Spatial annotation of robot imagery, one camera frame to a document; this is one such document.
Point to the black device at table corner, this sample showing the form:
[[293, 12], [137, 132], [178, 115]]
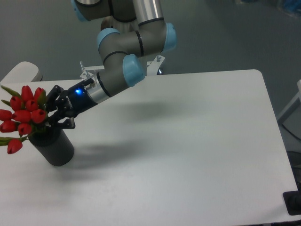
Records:
[[293, 202]]

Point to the white chair on left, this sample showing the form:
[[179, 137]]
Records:
[[23, 72]]

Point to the red tulip bouquet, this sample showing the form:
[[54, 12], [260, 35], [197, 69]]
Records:
[[28, 117]]

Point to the dark grey ribbed vase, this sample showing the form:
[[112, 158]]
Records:
[[54, 145]]

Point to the white furniture at right edge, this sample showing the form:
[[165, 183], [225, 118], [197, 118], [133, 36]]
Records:
[[292, 105]]

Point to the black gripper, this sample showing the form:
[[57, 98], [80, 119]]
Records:
[[69, 104]]

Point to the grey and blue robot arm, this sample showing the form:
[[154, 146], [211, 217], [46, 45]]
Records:
[[120, 53]]

